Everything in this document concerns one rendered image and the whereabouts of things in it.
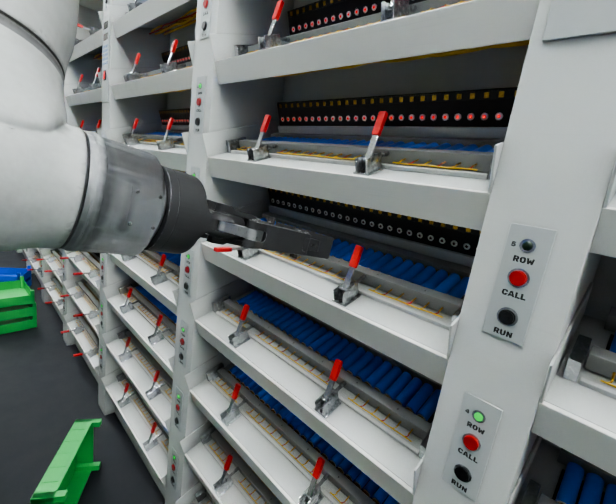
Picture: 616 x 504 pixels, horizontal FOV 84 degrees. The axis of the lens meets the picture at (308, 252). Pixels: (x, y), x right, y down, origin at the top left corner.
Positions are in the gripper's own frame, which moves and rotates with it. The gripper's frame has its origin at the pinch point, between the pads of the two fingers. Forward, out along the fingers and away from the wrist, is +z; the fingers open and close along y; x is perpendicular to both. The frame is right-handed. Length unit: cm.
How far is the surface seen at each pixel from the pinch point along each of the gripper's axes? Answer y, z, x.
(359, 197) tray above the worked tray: 0.6, 8.4, 8.1
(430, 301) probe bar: 11.8, 16.6, -3.7
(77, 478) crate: -85, 13, -103
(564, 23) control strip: 21.0, 3.5, 26.2
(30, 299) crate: -213, 14, -84
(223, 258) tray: -32.5, 11.4, -9.9
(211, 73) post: -43, 4, 28
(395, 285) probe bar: 6.1, 16.2, -3.1
